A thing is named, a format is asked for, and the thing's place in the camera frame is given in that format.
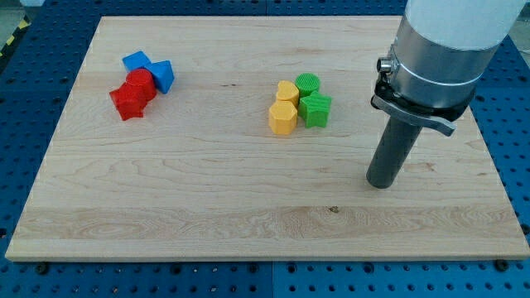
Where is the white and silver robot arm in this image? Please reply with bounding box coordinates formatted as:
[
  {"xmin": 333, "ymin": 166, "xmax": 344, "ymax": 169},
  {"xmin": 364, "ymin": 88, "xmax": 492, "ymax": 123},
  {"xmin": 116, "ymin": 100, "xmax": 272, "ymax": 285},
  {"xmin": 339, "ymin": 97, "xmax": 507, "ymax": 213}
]
[{"xmin": 372, "ymin": 0, "xmax": 526, "ymax": 136}]

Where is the yellow hexagon block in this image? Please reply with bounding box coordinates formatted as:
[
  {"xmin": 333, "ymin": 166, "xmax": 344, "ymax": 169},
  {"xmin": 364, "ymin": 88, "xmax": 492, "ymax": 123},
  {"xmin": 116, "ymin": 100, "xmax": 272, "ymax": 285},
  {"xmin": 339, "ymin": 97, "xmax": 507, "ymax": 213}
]
[{"xmin": 268, "ymin": 101, "xmax": 297, "ymax": 135}]

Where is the light wooden board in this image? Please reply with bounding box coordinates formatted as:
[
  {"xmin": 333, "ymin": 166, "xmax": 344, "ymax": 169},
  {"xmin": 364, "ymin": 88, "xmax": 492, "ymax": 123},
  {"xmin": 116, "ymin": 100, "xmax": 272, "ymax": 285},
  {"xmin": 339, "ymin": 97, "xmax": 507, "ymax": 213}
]
[{"xmin": 6, "ymin": 17, "xmax": 529, "ymax": 262}]

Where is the yellow heart block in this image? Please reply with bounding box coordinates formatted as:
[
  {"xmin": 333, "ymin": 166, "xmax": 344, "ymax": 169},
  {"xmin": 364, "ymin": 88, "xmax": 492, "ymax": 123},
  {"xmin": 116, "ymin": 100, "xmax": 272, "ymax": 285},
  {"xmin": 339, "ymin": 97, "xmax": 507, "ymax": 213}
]
[{"xmin": 276, "ymin": 80, "xmax": 300, "ymax": 108}]

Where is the green star block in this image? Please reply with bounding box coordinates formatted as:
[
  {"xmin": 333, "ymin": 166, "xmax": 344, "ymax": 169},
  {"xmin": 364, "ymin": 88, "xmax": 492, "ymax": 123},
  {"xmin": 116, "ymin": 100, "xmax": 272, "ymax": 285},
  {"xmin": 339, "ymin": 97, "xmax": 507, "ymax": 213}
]
[{"xmin": 298, "ymin": 92, "xmax": 332, "ymax": 128}]

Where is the green cylinder block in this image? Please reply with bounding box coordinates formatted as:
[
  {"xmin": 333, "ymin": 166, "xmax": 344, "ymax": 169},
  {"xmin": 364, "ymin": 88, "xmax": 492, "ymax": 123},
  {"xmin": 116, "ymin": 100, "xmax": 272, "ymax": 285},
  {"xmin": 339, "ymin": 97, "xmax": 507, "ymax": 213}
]
[{"xmin": 295, "ymin": 73, "xmax": 320, "ymax": 98}]

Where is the blue triangle block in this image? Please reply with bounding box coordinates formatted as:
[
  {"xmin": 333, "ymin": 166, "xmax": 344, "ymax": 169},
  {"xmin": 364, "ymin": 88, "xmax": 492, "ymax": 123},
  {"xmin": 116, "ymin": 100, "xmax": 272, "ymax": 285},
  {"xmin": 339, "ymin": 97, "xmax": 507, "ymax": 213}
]
[{"xmin": 145, "ymin": 60, "xmax": 175, "ymax": 94}]

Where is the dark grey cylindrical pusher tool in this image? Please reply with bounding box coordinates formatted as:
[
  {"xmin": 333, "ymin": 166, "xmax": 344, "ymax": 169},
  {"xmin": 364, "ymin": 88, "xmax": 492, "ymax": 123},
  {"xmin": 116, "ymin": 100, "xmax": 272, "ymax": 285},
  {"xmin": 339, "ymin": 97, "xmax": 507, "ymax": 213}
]
[{"xmin": 366, "ymin": 118, "xmax": 422, "ymax": 189}]

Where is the red cylinder block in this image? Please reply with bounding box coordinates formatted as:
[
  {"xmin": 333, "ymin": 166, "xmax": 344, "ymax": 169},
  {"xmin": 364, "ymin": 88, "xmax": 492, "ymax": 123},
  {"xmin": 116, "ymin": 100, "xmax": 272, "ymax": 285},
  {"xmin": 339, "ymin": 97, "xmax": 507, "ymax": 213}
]
[{"xmin": 126, "ymin": 68, "xmax": 157, "ymax": 102}]

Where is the red star block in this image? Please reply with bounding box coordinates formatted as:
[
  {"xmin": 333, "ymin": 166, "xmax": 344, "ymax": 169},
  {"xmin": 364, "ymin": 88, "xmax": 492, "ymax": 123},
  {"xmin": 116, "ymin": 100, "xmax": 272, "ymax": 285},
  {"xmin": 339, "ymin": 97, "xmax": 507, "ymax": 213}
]
[{"xmin": 109, "ymin": 83, "xmax": 147, "ymax": 121}]

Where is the blue cube block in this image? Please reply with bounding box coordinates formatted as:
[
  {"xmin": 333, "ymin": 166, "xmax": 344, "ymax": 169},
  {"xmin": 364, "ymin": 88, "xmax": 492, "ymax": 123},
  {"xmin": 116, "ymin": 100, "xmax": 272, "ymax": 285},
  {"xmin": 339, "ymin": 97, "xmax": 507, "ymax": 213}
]
[{"xmin": 122, "ymin": 50, "xmax": 151, "ymax": 72}]

